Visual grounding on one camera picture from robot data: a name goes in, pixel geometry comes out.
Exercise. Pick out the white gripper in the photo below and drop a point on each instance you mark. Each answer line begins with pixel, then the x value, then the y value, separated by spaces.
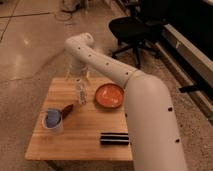
pixel 78 68

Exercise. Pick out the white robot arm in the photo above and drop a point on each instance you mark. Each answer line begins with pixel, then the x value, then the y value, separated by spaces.
pixel 152 126

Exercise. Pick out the clear plastic bottle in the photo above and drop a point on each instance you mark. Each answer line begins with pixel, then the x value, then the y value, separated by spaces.
pixel 81 91

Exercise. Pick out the orange ceramic bowl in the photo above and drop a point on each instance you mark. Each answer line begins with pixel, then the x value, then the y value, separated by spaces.
pixel 109 95

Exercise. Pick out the wooden table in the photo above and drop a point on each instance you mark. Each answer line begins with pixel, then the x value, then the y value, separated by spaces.
pixel 79 139

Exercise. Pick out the white cup with blue cloth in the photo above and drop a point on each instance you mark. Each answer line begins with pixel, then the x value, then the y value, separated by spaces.
pixel 52 121

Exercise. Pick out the black rectangular block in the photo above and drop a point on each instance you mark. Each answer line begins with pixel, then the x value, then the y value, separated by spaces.
pixel 108 138

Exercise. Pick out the black office chair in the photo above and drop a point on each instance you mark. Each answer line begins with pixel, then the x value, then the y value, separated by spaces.
pixel 145 23

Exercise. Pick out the white and black desk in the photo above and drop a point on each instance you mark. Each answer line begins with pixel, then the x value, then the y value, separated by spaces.
pixel 189 34

